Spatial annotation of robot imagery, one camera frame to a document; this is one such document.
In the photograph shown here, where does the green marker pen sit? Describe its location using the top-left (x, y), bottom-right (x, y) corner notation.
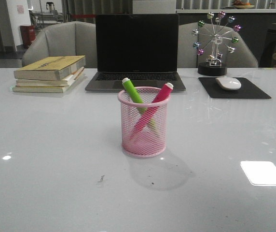
top-left (122, 77), bottom-right (159, 136)

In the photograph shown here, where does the pink marker pen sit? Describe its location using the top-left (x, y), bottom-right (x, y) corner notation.
top-left (130, 82), bottom-right (174, 140)

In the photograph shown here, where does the pink mesh pen holder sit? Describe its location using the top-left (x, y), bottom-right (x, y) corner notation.
top-left (118, 87), bottom-right (170, 158)

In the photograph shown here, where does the grey laptop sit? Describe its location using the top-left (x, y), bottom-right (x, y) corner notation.
top-left (85, 14), bottom-right (186, 92)

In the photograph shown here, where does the middle book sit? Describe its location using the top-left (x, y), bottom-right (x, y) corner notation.
top-left (16, 67), bottom-right (84, 87)

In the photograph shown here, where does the right grey chair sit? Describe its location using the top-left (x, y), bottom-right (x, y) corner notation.
top-left (177, 22), bottom-right (258, 68)

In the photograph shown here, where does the grey chair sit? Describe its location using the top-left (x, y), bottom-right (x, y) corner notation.
top-left (22, 21), bottom-right (97, 68)
top-left (177, 22), bottom-right (258, 68)

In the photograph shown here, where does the white computer mouse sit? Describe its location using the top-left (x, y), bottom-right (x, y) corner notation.
top-left (215, 76), bottom-right (242, 90)

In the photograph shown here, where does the top yellow book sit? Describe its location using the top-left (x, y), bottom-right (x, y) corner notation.
top-left (14, 56), bottom-right (86, 81)

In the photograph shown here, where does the left grey chair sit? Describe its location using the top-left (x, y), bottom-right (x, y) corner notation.
top-left (22, 21), bottom-right (97, 68)

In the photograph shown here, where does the black mouse pad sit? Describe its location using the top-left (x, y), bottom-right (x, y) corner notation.
top-left (198, 77), bottom-right (271, 99)

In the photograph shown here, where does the bottom book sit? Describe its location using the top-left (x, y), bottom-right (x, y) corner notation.
top-left (12, 73), bottom-right (86, 93)

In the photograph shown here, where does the ferris wheel desk ornament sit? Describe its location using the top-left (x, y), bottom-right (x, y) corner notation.
top-left (192, 11), bottom-right (242, 76)

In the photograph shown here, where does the red bin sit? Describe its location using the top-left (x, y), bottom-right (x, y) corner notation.
top-left (20, 25), bottom-right (36, 48)

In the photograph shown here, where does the fruit bowl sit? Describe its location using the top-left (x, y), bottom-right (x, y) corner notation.
top-left (232, 0), bottom-right (255, 9)

